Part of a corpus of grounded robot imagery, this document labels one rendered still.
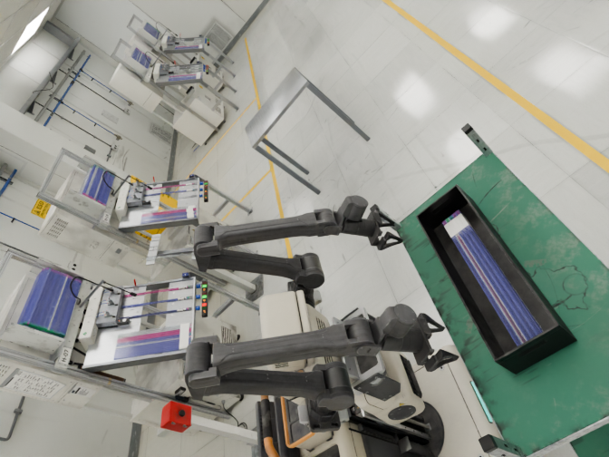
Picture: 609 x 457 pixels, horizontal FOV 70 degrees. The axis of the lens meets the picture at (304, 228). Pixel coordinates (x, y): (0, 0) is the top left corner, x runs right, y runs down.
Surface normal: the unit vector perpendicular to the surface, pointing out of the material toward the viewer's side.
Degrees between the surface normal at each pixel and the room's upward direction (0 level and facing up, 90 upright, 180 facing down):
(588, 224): 0
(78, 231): 90
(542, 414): 0
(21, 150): 90
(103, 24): 90
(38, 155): 90
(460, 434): 0
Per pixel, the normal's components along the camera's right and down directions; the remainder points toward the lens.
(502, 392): -0.71, -0.46
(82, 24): 0.17, 0.63
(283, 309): -0.06, -0.75
